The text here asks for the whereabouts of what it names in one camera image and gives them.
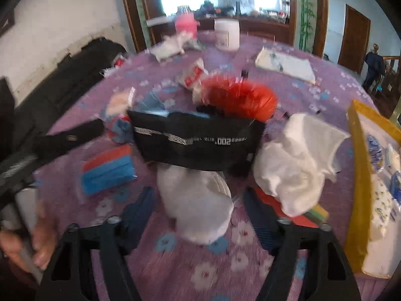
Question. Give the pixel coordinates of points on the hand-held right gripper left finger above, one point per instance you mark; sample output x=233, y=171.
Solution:
x=139, y=213

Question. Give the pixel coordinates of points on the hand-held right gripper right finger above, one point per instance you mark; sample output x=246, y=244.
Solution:
x=260, y=222

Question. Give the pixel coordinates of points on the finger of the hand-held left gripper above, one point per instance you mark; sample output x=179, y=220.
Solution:
x=72, y=138

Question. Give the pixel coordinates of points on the red and blue sponge pack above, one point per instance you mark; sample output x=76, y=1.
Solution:
x=108, y=172

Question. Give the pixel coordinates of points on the blue towel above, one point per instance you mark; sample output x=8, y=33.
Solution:
x=122, y=131

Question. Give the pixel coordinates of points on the white face mask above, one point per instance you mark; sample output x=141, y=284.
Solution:
x=197, y=207

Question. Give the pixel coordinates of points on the white cloth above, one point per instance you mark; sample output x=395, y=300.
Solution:
x=297, y=163

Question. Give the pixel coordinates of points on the yellow box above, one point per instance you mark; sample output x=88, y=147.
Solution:
x=357, y=169

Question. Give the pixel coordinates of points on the red plastic bag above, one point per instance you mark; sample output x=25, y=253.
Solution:
x=241, y=97

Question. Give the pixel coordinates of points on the person's left hand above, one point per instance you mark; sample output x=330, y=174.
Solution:
x=44, y=243

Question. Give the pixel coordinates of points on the coloured sponge stack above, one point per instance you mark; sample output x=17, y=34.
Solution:
x=313, y=218

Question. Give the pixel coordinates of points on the pink tissue pack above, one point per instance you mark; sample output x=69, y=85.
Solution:
x=120, y=102

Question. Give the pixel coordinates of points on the black bag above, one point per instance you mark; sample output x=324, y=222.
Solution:
x=78, y=69

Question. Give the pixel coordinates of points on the purple floral tablecloth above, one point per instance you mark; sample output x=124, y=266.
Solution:
x=188, y=266

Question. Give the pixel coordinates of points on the crumpled plastic bags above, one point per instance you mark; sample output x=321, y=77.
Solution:
x=116, y=62

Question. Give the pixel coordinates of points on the white blue printed packet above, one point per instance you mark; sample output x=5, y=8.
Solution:
x=380, y=207

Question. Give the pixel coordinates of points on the red label wet wipes pack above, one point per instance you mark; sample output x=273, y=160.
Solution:
x=191, y=76

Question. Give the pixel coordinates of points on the white glove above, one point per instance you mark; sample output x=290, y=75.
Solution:
x=170, y=47

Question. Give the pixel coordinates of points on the white paper notebook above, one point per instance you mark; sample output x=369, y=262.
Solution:
x=288, y=65

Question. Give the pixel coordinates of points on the pink bottle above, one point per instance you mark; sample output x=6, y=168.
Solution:
x=186, y=25

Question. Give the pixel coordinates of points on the white plastic jar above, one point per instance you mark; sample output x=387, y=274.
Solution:
x=226, y=34

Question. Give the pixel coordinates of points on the wooden stair railing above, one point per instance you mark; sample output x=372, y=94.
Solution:
x=391, y=75

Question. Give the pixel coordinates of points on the brown wooden door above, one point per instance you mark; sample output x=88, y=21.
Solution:
x=354, y=37

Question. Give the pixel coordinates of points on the wooden window frame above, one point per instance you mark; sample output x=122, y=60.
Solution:
x=321, y=12

